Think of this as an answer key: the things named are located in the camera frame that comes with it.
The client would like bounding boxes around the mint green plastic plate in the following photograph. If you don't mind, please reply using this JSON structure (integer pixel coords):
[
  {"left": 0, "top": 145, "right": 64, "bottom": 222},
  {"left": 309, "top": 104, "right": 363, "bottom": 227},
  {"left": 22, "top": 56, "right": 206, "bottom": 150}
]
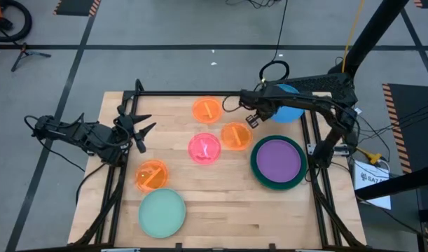
[{"left": 137, "top": 188, "right": 187, "bottom": 239}]

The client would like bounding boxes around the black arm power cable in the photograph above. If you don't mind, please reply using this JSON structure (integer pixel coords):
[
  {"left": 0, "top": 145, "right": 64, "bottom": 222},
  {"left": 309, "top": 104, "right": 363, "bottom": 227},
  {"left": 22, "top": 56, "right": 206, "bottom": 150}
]
[
  {"left": 75, "top": 162, "right": 108, "bottom": 207},
  {"left": 41, "top": 139, "right": 86, "bottom": 173}
]

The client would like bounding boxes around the black floor cable tangle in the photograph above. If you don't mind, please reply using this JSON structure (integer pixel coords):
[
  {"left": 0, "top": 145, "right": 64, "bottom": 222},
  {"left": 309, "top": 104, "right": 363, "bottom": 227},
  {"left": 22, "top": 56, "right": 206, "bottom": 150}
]
[{"left": 224, "top": 0, "right": 283, "bottom": 10}]

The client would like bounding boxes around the large dark green plastic plate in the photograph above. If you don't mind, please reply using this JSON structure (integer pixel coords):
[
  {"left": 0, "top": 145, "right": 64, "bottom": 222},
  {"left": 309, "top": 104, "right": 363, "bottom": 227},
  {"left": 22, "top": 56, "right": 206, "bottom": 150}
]
[{"left": 249, "top": 134, "right": 308, "bottom": 192}]

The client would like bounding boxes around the black vacuum hose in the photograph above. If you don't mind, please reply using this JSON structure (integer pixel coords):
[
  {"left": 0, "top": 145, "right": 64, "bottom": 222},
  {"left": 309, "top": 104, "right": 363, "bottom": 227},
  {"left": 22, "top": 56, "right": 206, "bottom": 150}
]
[{"left": 0, "top": 0, "right": 34, "bottom": 43}]

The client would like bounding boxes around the blue plastic plate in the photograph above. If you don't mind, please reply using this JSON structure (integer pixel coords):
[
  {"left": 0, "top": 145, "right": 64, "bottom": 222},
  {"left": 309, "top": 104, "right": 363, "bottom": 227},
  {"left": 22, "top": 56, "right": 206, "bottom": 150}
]
[{"left": 268, "top": 83, "right": 305, "bottom": 125}]

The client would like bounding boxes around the purple plastic plate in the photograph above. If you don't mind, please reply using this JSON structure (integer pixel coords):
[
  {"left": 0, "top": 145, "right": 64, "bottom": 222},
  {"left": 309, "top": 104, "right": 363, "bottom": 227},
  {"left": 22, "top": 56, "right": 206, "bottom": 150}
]
[{"left": 256, "top": 139, "right": 303, "bottom": 184}]

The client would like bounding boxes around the orange translucent plastic plate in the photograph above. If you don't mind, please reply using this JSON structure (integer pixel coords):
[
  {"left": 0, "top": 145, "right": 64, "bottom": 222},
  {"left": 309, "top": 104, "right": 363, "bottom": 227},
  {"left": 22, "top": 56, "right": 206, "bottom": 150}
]
[
  {"left": 220, "top": 121, "right": 254, "bottom": 152},
  {"left": 134, "top": 159, "right": 170, "bottom": 193},
  {"left": 191, "top": 96, "right": 223, "bottom": 125}
]

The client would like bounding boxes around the black metal table frame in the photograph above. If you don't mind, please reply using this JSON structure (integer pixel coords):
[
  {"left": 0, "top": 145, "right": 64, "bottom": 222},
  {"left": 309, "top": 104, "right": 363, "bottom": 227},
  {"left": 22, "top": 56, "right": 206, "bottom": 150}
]
[{"left": 68, "top": 78, "right": 368, "bottom": 248}]

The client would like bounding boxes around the black hanging cable with coil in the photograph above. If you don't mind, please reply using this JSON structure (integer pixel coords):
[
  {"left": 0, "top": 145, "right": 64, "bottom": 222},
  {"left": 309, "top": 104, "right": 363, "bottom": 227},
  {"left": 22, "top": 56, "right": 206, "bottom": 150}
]
[{"left": 258, "top": 0, "right": 291, "bottom": 84}]

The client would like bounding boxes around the black gantry bar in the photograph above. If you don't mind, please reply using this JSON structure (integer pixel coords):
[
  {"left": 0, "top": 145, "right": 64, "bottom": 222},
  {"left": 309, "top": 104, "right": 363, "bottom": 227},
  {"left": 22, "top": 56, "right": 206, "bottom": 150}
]
[{"left": 354, "top": 163, "right": 428, "bottom": 201}]

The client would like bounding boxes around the yellow plug connector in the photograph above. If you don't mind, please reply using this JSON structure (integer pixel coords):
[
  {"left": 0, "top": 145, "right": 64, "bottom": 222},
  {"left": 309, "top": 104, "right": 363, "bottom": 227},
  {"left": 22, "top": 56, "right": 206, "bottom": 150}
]
[{"left": 356, "top": 146, "right": 383, "bottom": 165}]

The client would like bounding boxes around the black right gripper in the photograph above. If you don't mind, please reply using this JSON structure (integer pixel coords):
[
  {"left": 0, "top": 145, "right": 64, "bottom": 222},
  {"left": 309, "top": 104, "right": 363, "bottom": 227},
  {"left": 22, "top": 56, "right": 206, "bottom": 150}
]
[{"left": 239, "top": 85, "right": 282, "bottom": 129}]

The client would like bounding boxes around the black tripod stand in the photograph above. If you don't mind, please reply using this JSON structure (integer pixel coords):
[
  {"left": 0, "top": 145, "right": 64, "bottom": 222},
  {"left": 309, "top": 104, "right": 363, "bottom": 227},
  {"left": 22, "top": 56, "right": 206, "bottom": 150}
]
[{"left": 10, "top": 41, "right": 53, "bottom": 74}]

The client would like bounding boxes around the pink translucent plastic plate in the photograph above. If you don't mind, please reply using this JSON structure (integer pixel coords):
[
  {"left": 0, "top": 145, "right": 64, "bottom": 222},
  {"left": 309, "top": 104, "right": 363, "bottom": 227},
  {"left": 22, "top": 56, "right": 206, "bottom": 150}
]
[{"left": 187, "top": 132, "right": 222, "bottom": 165}]

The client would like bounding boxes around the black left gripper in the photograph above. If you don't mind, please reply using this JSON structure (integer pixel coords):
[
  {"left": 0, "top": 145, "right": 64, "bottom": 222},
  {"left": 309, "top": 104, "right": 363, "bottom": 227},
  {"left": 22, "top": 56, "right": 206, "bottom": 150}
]
[{"left": 113, "top": 104, "right": 158, "bottom": 155}]

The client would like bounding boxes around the black gantry post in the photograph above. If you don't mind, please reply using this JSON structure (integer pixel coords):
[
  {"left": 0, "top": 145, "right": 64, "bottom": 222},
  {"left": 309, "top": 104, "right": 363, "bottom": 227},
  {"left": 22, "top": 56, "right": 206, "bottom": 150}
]
[{"left": 327, "top": 0, "right": 410, "bottom": 80}]

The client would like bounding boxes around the white paper sign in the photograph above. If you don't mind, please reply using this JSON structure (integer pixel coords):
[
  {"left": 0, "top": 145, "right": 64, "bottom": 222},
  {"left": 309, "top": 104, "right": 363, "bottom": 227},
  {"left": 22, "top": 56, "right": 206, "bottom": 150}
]
[{"left": 352, "top": 159, "right": 393, "bottom": 211}]

